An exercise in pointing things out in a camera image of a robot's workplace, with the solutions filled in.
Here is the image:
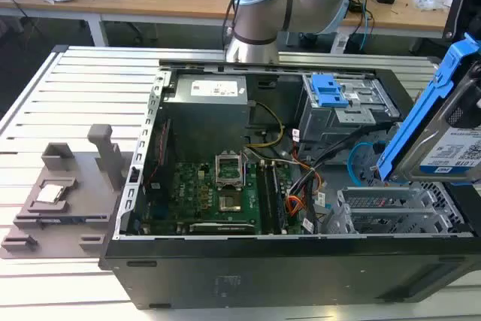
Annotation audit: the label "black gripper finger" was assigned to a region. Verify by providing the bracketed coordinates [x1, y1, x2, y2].
[446, 88, 481, 131]

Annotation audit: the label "hard disk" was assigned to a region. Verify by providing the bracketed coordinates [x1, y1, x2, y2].
[377, 32, 481, 187]

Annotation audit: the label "metal disk bay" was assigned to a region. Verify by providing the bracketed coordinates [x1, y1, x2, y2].
[325, 180, 473, 236]

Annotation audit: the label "black expansion slot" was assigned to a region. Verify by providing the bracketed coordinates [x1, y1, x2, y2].
[187, 222, 257, 235]

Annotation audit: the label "metal drive cage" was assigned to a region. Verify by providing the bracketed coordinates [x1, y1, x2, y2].
[295, 71, 401, 144]

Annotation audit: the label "blue drive cage latch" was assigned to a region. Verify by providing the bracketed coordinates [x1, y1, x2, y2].
[311, 74, 349, 108]

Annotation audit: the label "black RAM slots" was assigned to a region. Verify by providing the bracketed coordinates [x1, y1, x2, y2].
[256, 162, 289, 235]

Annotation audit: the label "CPU socket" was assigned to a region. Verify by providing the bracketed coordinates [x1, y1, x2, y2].
[217, 190, 244, 213]

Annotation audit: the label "metal socket cover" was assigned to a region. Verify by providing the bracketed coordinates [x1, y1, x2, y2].
[214, 152, 246, 191]

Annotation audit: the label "black open PC case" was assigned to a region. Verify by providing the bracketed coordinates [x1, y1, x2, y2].
[98, 58, 481, 311]

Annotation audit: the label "grey power supply unit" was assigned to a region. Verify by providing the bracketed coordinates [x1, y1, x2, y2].
[161, 74, 252, 151]

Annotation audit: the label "green motherboard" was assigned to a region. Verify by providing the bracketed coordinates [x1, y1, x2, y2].
[141, 159, 304, 236]

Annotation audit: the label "wooden desk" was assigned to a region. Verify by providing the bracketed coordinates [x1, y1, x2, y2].
[0, 0, 455, 48]

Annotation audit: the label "grey parts rack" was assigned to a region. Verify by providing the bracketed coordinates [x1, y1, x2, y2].
[0, 123, 135, 260]

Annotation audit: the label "silver CPU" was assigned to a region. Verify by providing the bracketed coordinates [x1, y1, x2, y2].
[35, 183, 65, 204]

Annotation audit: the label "blue hanging cable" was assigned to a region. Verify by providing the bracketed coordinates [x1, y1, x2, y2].
[357, 0, 374, 53]

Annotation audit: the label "blue round disk wire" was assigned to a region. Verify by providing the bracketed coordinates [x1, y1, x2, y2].
[346, 140, 388, 188]

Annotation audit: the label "black disk wire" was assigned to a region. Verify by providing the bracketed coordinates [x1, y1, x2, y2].
[296, 123, 395, 171]

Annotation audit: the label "yellow and black wire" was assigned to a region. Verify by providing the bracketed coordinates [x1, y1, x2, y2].
[244, 100, 286, 149]

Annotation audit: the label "orange wire bundle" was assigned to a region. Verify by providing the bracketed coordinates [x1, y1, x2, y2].
[284, 168, 323, 225]

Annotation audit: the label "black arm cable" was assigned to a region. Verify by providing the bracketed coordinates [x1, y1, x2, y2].
[220, 0, 252, 53]

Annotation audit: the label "red thin wire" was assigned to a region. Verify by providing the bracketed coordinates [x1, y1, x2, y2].
[144, 119, 169, 188]

